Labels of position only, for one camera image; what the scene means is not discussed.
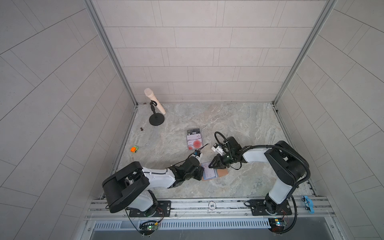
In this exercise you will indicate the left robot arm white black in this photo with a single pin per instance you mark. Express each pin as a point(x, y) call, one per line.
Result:
point(131, 187)

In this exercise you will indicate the black microphone stand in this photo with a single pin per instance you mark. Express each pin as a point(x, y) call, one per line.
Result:
point(156, 119)

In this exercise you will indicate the right circuit board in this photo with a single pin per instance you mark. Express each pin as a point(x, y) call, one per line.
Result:
point(277, 224)

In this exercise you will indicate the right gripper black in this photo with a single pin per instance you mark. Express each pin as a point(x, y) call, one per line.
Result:
point(219, 162)

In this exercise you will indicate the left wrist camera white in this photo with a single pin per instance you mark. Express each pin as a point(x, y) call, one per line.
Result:
point(198, 155)

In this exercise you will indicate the white card red circle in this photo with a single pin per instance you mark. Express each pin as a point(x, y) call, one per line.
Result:
point(194, 143)

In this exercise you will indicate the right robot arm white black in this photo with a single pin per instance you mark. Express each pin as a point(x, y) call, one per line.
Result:
point(289, 166)

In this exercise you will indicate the pink leather card wallet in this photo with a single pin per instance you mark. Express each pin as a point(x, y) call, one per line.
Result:
point(222, 172)

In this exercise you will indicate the black VIP card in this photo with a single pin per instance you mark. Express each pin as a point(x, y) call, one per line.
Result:
point(193, 131)

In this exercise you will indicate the circuit board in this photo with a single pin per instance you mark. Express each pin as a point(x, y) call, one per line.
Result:
point(277, 224)
point(149, 225)

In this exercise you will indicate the left circuit board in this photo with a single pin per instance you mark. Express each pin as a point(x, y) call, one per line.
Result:
point(149, 225)

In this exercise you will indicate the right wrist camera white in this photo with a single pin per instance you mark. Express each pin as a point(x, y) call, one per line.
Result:
point(218, 149)

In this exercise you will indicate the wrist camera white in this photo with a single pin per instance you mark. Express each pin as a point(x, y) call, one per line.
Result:
point(198, 155)
point(218, 149)

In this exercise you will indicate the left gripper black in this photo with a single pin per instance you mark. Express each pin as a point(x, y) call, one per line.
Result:
point(200, 171)

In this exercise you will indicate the clear acrylic card holder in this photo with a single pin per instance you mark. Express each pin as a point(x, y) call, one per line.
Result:
point(195, 136)

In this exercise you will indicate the blue clip on rail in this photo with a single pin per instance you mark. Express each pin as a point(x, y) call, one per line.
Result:
point(309, 204)

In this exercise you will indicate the pink floral card from wallet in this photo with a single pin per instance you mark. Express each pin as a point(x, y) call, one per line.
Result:
point(209, 173)

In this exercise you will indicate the beige microphone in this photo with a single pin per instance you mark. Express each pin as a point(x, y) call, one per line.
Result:
point(150, 94)

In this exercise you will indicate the orange green toy car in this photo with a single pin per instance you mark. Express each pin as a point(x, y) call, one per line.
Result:
point(134, 149)

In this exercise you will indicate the white ventilation grille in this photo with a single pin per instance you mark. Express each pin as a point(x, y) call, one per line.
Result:
point(185, 224)

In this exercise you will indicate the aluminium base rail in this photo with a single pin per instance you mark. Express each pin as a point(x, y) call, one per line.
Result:
point(228, 208)

